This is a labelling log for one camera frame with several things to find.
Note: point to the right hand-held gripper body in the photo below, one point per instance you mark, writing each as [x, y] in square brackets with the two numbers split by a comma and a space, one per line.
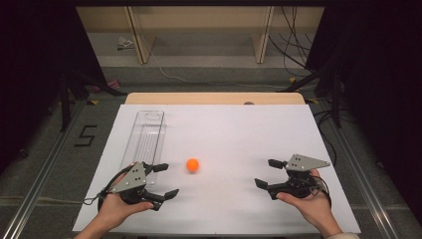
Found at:
[305, 162]

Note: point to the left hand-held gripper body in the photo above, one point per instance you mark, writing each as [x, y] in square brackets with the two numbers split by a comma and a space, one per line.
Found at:
[134, 179]

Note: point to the orange ball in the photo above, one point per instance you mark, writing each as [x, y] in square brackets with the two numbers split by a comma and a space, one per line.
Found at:
[192, 165]

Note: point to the clear plastic tray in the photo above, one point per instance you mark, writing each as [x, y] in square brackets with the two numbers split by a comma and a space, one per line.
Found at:
[147, 136]

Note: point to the person's left hand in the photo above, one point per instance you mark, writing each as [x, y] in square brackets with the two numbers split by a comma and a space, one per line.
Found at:
[116, 210]

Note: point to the person's right hand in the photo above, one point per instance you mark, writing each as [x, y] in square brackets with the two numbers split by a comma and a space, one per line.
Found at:
[315, 209]

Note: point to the white board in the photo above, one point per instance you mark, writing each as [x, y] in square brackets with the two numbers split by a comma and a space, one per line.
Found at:
[232, 139]

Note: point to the black stand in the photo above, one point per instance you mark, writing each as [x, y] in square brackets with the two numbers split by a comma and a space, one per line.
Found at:
[66, 99]
[335, 93]

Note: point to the wooden table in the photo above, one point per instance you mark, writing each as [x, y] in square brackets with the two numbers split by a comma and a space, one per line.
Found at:
[212, 98]

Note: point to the pink object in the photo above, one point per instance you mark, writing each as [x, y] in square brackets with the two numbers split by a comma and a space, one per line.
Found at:
[109, 85]

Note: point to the small grey scrap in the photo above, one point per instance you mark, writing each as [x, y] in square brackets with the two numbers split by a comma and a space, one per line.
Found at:
[125, 43]

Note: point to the wooden shelf unit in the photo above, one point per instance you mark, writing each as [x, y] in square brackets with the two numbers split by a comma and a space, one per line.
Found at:
[199, 20]

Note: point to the metal floor rail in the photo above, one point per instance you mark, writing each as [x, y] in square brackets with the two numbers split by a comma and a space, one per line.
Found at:
[40, 186]
[361, 179]

